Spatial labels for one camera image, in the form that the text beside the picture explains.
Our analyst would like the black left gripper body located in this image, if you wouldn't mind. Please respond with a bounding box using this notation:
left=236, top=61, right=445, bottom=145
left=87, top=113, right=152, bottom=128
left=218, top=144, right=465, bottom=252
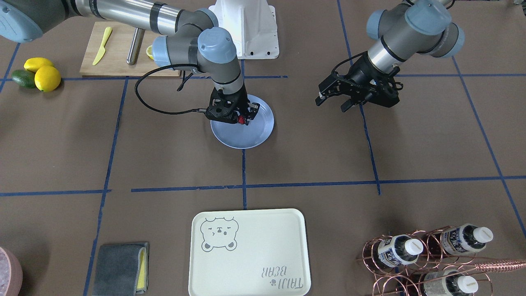
left=335, top=53, right=401, bottom=109

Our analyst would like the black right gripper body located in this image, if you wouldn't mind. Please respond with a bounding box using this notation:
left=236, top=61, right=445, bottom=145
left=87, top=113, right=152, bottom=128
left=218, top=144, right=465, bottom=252
left=205, top=88, right=249, bottom=124

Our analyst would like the blue plastic plate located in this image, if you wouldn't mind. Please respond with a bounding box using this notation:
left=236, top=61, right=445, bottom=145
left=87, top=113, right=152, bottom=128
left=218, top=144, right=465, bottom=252
left=210, top=94, right=275, bottom=149

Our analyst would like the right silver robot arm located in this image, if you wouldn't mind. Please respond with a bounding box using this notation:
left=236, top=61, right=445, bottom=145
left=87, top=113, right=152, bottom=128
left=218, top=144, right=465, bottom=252
left=1, top=0, right=260, bottom=125

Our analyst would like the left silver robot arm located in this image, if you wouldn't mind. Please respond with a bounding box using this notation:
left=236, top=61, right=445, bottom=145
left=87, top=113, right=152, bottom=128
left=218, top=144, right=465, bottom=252
left=315, top=0, right=465, bottom=112

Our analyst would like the lemon half slice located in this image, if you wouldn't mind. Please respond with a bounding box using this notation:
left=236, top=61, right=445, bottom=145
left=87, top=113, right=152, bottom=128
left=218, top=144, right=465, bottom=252
left=146, top=45, right=154, bottom=60

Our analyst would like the wooden cutting board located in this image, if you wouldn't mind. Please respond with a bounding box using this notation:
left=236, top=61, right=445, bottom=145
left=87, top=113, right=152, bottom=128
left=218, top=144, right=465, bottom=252
left=79, top=22, right=158, bottom=76

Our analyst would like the cream bear serving tray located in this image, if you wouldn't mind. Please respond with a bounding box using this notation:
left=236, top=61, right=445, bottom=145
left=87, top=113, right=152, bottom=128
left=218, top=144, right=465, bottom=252
left=188, top=208, right=311, bottom=296

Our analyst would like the yellow plastic knife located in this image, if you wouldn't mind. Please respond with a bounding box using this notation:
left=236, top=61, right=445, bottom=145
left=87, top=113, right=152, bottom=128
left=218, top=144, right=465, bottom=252
left=92, top=27, right=113, bottom=66

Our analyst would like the dark tea bottle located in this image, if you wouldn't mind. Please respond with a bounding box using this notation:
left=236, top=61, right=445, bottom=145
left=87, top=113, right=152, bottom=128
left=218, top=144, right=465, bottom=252
left=372, top=234, right=424, bottom=269
left=427, top=223, right=494, bottom=257
left=416, top=271, right=479, bottom=296

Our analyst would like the large yellow lemon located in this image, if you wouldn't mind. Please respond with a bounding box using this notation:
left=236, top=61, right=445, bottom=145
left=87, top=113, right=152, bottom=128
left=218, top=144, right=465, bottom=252
left=35, top=65, right=62, bottom=92

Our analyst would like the grey folded cloth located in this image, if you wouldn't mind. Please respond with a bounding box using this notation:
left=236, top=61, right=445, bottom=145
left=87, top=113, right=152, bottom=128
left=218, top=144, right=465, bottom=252
left=92, top=242, right=150, bottom=296

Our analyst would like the small yellow lemon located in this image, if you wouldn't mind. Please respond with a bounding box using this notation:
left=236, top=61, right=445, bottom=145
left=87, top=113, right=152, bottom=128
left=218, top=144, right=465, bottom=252
left=24, top=57, right=54, bottom=73

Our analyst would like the green lime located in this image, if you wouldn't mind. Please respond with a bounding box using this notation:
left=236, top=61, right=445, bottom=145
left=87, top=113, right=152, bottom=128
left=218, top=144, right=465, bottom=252
left=12, top=69, right=36, bottom=89

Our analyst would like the pink bowl of ice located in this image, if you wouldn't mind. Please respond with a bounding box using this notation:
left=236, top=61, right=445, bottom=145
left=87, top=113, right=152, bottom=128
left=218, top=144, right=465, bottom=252
left=0, top=247, right=23, bottom=296

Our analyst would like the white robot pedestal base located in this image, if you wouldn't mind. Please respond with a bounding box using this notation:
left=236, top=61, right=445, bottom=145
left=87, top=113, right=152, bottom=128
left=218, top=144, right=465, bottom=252
left=209, top=0, right=280, bottom=60

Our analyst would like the steel knife handle tube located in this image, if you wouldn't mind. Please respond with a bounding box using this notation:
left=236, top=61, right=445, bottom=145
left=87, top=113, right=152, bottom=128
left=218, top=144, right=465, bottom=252
left=126, top=28, right=146, bottom=65

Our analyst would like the copper wire bottle rack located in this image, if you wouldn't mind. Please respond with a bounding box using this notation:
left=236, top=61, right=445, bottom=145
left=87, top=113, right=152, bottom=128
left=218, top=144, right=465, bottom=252
left=356, top=226, right=525, bottom=296

